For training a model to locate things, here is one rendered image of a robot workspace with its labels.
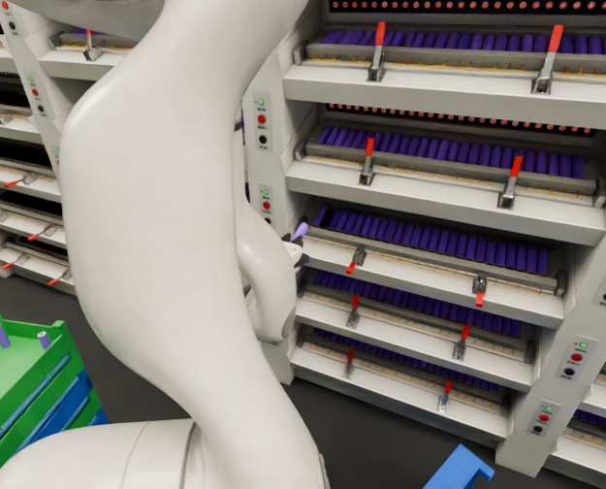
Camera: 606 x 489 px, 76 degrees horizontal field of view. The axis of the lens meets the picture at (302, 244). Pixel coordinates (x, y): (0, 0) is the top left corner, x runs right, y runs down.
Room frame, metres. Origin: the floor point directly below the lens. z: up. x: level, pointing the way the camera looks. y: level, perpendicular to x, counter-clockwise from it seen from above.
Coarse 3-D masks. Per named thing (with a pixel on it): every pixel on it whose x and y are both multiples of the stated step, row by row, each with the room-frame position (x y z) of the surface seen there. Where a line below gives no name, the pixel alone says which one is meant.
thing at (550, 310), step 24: (312, 216) 0.91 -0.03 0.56; (312, 264) 0.79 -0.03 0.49; (336, 264) 0.76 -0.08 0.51; (384, 264) 0.74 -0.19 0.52; (504, 264) 0.70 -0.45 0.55; (552, 264) 0.68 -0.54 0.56; (408, 288) 0.69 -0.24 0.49; (432, 288) 0.67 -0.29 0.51; (456, 288) 0.65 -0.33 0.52; (504, 288) 0.64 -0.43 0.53; (504, 312) 0.61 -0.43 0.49; (528, 312) 0.59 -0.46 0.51; (552, 312) 0.58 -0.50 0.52
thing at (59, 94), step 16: (0, 16) 1.13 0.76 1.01; (16, 16) 1.10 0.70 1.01; (32, 16) 1.11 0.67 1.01; (32, 32) 1.10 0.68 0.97; (16, 48) 1.12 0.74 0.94; (16, 64) 1.13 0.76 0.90; (32, 64) 1.10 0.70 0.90; (48, 80) 1.10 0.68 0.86; (64, 80) 1.15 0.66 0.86; (80, 80) 1.19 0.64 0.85; (32, 96) 1.12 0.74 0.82; (48, 96) 1.09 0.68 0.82; (64, 96) 1.13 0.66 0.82; (80, 96) 1.18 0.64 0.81; (48, 112) 1.10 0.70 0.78; (48, 128) 1.11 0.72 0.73; (48, 144) 1.12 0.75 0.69
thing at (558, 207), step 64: (320, 128) 0.95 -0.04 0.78; (384, 128) 0.88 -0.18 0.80; (448, 128) 0.84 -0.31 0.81; (512, 128) 0.79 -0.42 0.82; (576, 128) 0.74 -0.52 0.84; (320, 192) 0.79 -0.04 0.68; (384, 192) 0.72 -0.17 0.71; (448, 192) 0.69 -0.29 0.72; (512, 192) 0.65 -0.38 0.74; (576, 192) 0.64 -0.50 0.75
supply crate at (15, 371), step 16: (0, 320) 0.70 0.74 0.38; (16, 336) 0.70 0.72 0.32; (32, 336) 0.70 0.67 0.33; (48, 336) 0.69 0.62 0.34; (64, 336) 0.66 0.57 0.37; (0, 352) 0.65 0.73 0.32; (16, 352) 0.65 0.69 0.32; (32, 352) 0.65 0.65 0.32; (48, 352) 0.61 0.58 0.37; (64, 352) 0.65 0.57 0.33; (0, 368) 0.60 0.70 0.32; (16, 368) 0.60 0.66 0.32; (32, 368) 0.57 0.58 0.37; (48, 368) 0.60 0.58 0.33; (0, 384) 0.56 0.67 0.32; (16, 384) 0.52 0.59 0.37; (32, 384) 0.55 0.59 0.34; (0, 400) 0.48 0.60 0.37; (16, 400) 0.51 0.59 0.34; (0, 416) 0.47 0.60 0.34
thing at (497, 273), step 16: (336, 240) 0.80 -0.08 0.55; (352, 240) 0.79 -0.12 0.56; (368, 240) 0.78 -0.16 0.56; (400, 256) 0.74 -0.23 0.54; (416, 256) 0.73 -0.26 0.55; (432, 256) 0.72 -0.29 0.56; (448, 256) 0.71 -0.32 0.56; (480, 272) 0.67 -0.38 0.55; (496, 272) 0.66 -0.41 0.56; (512, 272) 0.66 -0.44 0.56; (544, 288) 0.62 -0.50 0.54
